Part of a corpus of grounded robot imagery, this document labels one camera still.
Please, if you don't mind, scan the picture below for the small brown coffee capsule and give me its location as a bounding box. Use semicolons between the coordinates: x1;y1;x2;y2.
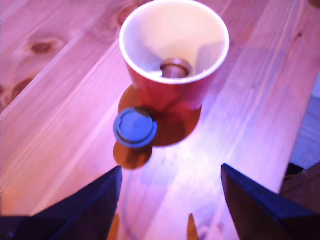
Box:
159;57;194;79

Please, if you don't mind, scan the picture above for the red cartoon-print coffee mug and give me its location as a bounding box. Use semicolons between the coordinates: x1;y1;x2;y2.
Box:
119;0;230;113

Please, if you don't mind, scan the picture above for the dark lidded coffee capsule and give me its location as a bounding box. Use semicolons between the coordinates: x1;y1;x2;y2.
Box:
113;106;159;151

